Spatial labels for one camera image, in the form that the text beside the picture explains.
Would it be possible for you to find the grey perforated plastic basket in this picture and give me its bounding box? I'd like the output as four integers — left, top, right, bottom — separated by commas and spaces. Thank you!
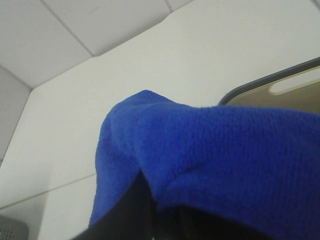
0, 215, 29, 240

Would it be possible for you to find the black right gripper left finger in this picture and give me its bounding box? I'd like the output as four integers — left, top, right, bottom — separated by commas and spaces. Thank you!
74, 171, 155, 240

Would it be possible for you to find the beige plastic basket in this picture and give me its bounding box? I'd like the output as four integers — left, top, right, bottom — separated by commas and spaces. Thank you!
219, 57, 320, 114

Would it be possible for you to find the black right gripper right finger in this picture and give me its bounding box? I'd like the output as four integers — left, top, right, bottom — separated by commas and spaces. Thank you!
159, 205, 271, 240

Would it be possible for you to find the blue towel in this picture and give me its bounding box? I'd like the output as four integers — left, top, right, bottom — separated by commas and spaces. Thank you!
89, 90, 320, 240

